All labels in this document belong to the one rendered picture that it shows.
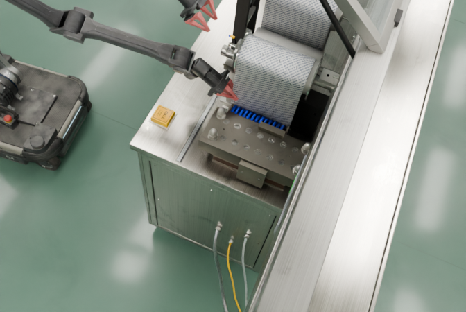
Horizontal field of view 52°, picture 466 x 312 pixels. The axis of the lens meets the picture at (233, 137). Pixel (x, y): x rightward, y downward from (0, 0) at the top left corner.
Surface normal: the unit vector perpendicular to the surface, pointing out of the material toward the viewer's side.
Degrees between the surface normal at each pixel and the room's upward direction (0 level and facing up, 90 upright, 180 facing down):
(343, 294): 0
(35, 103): 0
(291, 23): 92
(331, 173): 0
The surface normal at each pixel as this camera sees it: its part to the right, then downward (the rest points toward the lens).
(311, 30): -0.40, 0.79
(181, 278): 0.09, -0.51
